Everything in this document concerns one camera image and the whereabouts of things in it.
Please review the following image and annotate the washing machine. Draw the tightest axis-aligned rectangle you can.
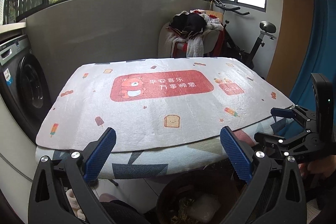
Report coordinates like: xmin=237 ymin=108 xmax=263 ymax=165
xmin=1 ymin=35 xmax=52 ymax=143

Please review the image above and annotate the pile of clothes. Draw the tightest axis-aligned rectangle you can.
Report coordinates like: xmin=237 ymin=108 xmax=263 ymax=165
xmin=164 ymin=9 xmax=225 ymax=58

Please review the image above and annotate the black exercise bike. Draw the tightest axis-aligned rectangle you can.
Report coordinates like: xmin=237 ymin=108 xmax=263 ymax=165
xmin=208 ymin=0 xmax=277 ymax=69

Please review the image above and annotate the white printed cartoon mat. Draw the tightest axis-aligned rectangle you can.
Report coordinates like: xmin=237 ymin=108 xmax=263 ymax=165
xmin=36 ymin=57 xmax=292 ymax=152

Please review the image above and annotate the blue curtain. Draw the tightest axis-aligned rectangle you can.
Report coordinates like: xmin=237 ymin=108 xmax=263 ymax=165
xmin=290 ymin=0 xmax=335 ymax=110

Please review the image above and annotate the geometric patterned folded mat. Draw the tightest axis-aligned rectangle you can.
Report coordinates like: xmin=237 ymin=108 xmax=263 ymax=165
xmin=35 ymin=116 xmax=293 ymax=179

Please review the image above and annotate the white slipper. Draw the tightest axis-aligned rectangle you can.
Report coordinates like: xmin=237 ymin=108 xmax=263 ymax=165
xmin=66 ymin=189 xmax=86 ymax=221

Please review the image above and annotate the chair under clothes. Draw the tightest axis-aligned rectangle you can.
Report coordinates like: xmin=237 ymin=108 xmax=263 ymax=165
xmin=157 ymin=9 xmax=227 ymax=58

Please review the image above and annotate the right hand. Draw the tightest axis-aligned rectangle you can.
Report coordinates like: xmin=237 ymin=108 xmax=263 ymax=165
xmin=298 ymin=155 xmax=336 ymax=177

